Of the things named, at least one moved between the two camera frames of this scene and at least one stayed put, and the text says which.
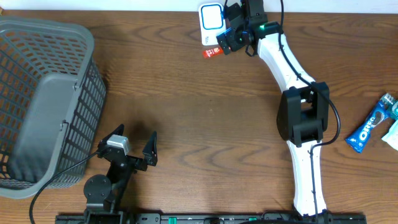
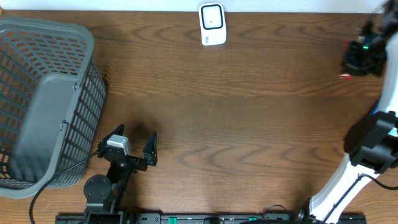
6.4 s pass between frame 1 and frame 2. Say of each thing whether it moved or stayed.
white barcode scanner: stayed
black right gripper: moved
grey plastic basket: stayed
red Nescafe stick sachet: moved
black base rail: stayed
